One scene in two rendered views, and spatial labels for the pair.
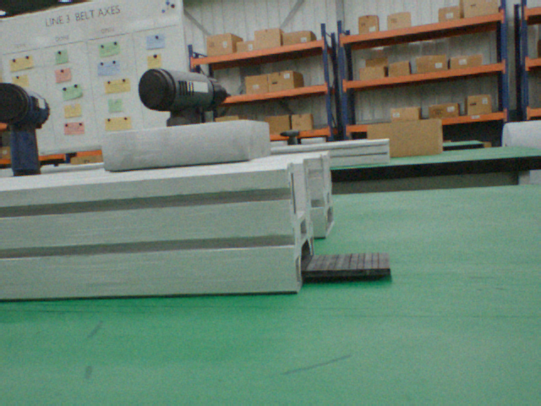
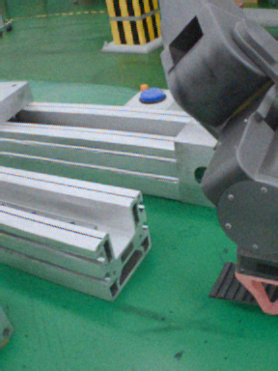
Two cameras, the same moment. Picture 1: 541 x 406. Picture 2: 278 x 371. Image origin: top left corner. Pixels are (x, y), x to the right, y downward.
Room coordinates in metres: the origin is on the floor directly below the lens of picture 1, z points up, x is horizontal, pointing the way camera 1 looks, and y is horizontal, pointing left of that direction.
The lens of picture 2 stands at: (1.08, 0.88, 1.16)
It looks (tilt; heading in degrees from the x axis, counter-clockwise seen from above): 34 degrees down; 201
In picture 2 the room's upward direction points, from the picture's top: 11 degrees counter-clockwise
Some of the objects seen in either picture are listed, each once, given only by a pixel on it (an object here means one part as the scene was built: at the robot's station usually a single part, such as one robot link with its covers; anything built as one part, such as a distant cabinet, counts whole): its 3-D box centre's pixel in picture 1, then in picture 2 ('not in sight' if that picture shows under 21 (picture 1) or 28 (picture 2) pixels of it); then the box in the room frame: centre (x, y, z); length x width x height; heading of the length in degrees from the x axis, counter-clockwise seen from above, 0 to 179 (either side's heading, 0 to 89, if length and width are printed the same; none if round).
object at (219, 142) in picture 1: (192, 157); not in sight; (0.60, 0.08, 0.87); 0.16 x 0.11 x 0.07; 78
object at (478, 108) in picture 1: (422, 93); not in sight; (9.72, -2.96, 1.59); 2.83 x 0.98 x 3.17; 71
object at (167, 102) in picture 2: not in sight; (152, 115); (0.40, 0.67, 0.81); 0.10 x 0.08 x 0.06; 168
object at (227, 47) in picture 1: (267, 111); not in sight; (10.69, -0.12, 1.58); 2.83 x 0.98 x 3.15; 71
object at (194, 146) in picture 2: not in sight; (224, 153); (0.55, 0.80, 0.83); 0.12 x 0.09 x 0.10; 168
